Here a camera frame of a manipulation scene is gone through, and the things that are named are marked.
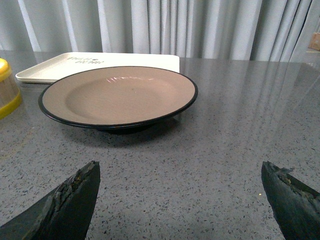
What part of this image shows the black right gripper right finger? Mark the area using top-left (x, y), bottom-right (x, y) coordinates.
top-left (261, 161), bottom-right (320, 240)

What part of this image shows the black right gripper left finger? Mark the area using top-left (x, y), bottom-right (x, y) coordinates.
top-left (0, 161), bottom-right (100, 240)

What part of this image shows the beige plate with black rim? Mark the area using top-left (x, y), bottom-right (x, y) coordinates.
top-left (38, 66), bottom-right (198, 132)

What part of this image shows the white rectangular tray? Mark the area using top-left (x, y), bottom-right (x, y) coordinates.
top-left (15, 52), bottom-right (180, 84)

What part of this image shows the yellow rimmed wooden steamer basket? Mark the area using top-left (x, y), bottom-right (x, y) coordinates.
top-left (0, 58), bottom-right (22, 119)

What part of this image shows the brown cardboard box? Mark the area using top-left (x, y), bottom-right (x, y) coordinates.
top-left (308, 32), bottom-right (320, 51)

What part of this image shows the grey pleated curtain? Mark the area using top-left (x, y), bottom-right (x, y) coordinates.
top-left (0, 0), bottom-right (320, 62)

